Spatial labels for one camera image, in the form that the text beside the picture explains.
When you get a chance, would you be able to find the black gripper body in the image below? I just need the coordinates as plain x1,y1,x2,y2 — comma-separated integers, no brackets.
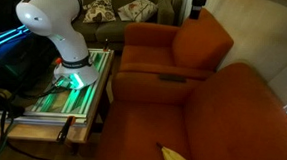
191,0,209,9

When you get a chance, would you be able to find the black remote control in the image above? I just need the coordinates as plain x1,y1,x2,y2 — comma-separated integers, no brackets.
157,74,188,84

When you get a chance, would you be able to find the grey sofa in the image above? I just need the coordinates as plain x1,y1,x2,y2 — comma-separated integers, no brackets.
69,0,176,55

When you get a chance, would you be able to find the floral cushion light pattern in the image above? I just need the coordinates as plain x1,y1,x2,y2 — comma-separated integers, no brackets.
116,0,159,25

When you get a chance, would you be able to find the orange black clamp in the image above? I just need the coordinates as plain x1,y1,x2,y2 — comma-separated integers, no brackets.
56,114,77,144
102,37,111,53

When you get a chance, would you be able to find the floral cushion dark pattern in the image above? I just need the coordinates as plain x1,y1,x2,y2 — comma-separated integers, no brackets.
81,0,118,26

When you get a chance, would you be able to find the orange armchair with banana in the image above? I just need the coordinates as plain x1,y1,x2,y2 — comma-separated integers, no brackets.
97,53,287,160

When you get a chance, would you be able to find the blue glowing light strip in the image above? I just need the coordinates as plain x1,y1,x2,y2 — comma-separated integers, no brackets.
0,22,32,56

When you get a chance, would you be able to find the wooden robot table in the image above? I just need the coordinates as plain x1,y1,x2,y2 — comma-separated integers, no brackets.
0,42,116,148

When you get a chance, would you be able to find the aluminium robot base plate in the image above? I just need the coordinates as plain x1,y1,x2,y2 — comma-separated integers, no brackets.
0,42,114,131

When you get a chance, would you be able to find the black floor cable bundle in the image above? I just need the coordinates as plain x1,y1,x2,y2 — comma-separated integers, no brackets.
0,84,56,160

